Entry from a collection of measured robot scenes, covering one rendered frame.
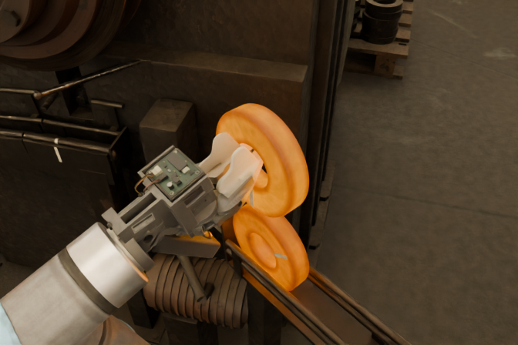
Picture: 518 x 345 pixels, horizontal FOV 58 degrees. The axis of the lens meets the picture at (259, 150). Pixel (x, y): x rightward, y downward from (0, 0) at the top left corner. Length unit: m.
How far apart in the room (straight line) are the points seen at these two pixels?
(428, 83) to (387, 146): 0.58
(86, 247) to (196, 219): 0.12
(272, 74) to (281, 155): 0.33
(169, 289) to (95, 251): 0.46
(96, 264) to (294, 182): 0.24
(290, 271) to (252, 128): 0.26
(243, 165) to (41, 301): 0.26
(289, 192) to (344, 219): 1.20
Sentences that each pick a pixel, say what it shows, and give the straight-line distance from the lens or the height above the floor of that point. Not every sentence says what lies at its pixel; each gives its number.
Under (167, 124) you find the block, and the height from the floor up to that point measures 0.80.
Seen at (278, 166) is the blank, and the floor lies 0.94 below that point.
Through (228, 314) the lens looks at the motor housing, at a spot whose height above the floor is 0.49.
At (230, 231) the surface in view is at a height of 0.69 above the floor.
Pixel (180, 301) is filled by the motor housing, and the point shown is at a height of 0.50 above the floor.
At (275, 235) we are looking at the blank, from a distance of 0.70.
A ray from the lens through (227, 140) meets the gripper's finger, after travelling 0.58.
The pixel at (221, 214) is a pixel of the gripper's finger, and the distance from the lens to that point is 0.56.
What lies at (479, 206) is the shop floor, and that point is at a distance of 1.96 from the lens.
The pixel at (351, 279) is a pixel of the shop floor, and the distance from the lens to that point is 1.61.
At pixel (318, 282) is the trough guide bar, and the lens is 0.79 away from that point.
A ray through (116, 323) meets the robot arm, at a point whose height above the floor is 0.78.
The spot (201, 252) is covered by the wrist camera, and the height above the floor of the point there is 0.83.
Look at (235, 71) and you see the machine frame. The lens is 0.86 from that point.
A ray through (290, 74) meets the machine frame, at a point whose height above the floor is 0.87.
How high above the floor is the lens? 1.33
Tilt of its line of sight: 42 degrees down
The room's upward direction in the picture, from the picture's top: straight up
